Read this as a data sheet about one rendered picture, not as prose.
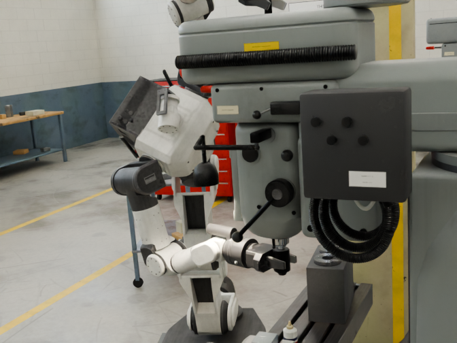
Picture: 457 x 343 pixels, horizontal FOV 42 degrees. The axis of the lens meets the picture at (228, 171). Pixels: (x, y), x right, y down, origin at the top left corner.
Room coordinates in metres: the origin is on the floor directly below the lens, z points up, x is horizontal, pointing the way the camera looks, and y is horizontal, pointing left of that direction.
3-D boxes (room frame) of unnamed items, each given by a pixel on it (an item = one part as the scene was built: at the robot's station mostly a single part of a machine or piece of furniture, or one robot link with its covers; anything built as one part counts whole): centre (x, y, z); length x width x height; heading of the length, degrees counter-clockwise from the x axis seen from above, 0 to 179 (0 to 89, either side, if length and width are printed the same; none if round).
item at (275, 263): (1.55, -0.11, 1.23); 0.06 x 0.02 x 0.03; 49
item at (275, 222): (1.57, -0.13, 1.47); 0.21 x 0.19 x 0.32; 154
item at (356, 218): (1.49, -0.30, 1.47); 0.24 x 0.19 x 0.26; 154
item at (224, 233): (1.72, 0.02, 1.24); 0.11 x 0.11 x 0.11; 49
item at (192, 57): (1.43, -0.10, 1.79); 0.45 x 0.04 x 0.04; 64
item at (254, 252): (1.64, -0.06, 1.23); 0.13 x 0.12 x 0.10; 139
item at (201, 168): (1.65, 0.06, 1.48); 0.07 x 0.07 x 0.06
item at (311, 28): (1.57, -0.14, 1.81); 0.47 x 0.26 x 0.16; 64
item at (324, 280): (1.88, -0.32, 1.03); 0.22 x 0.12 x 0.20; 161
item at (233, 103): (1.56, -0.17, 1.68); 0.34 x 0.24 x 0.10; 64
